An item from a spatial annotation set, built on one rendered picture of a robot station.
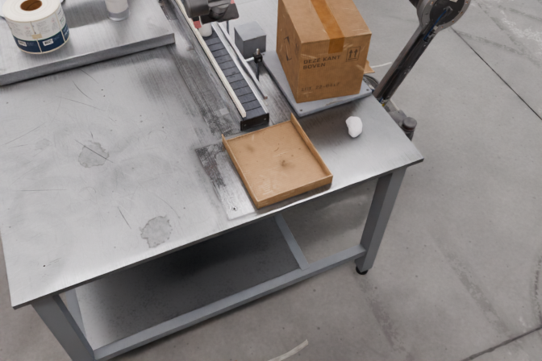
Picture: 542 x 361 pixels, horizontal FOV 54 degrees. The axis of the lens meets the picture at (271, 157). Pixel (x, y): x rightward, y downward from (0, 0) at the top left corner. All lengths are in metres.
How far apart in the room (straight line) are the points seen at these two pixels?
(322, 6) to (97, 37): 0.88
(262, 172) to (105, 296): 0.87
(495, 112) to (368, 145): 1.64
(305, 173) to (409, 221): 1.08
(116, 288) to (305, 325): 0.79
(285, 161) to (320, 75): 0.33
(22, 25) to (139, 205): 0.83
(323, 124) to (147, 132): 0.61
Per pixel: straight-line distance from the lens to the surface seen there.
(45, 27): 2.16
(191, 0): 1.55
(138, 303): 2.21
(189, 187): 1.71
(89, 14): 2.37
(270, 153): 1.78
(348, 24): 1.84
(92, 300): 2.26
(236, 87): 1.93
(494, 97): 3.48
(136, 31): 2.23
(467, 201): 2.88
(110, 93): 2.05
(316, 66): 1.83
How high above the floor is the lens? 2.19
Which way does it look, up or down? 50 degrees down
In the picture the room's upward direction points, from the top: 2 degrees clockwise
